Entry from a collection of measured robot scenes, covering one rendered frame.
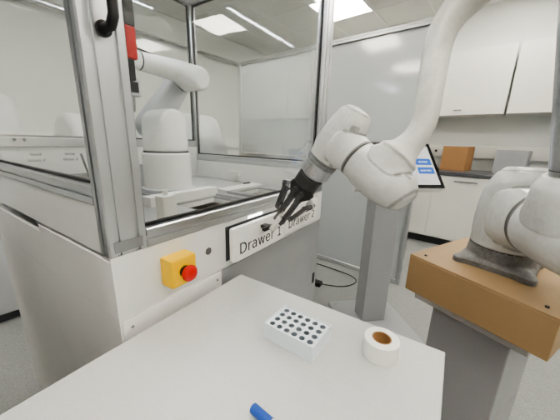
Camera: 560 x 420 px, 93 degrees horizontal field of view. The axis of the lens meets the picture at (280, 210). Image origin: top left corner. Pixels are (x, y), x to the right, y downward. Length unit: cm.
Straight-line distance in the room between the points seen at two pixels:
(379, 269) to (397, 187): 124
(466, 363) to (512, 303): 29
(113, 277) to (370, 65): 235
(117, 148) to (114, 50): 18
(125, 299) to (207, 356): 22
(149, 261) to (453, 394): 96
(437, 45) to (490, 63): 328
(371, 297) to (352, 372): 132
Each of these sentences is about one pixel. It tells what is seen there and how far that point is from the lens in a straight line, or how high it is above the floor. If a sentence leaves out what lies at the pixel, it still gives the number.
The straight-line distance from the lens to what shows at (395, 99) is 244.
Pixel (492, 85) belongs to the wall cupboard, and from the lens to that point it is 399.
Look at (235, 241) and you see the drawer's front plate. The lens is 82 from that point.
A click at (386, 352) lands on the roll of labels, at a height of 80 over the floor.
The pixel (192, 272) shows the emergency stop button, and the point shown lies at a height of 88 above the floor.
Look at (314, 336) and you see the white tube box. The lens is 62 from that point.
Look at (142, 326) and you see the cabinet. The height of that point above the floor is 76.
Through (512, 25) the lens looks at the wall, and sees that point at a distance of 450.
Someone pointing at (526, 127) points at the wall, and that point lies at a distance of 430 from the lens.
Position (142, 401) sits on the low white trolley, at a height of 76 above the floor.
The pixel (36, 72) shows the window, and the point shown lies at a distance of 87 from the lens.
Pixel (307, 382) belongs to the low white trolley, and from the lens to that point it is 58.
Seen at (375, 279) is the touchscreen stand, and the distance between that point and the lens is 185.
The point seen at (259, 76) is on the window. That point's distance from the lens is 95.
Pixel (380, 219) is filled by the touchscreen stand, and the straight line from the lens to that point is 170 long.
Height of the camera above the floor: 119
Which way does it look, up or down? 15 degrees down
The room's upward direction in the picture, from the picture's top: 2 degrees clockwise
